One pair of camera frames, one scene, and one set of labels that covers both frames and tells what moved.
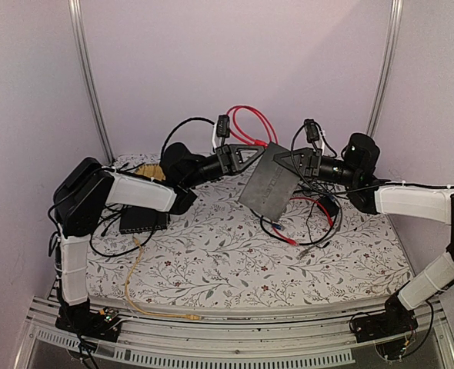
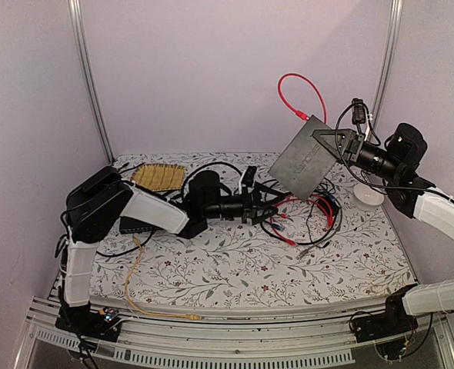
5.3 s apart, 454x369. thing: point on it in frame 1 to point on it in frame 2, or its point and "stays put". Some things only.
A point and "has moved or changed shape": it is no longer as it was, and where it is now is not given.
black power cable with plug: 308,227 stays put
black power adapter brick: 328,206 stays put
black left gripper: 231,158 to 252,206
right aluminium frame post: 395,25 stays put
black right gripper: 311,161 to 350,147
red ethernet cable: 271,129 has moved or changed shape
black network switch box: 271,185 has moved or changed shape
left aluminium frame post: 75,14 stays put
